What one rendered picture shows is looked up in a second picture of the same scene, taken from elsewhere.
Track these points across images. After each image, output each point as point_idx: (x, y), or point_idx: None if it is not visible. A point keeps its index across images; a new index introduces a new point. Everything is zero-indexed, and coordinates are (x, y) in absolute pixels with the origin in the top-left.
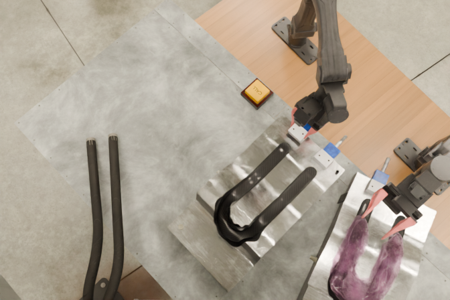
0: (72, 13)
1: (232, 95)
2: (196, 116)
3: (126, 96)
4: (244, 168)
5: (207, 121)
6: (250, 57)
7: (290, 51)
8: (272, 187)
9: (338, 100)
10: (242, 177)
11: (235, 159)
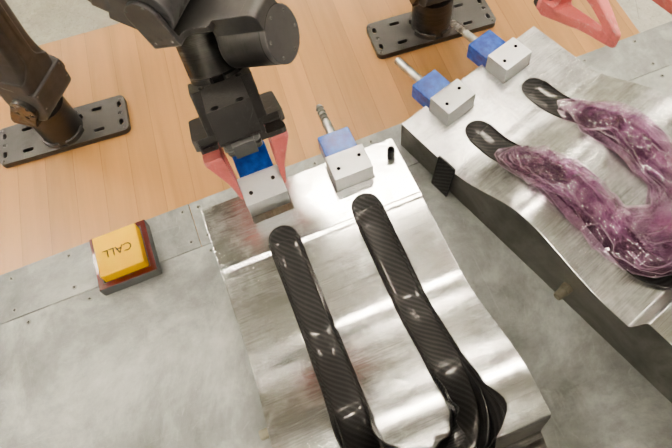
0: None
1: (96, 314)
2: (94, 429)
3: None
4: (287, 357)
5: (122, 404)
6: (37, 238)
7: (78, 152)
8: (364, 309)
9: (244, 3)
10: (308, 373)
11: (254, 371)
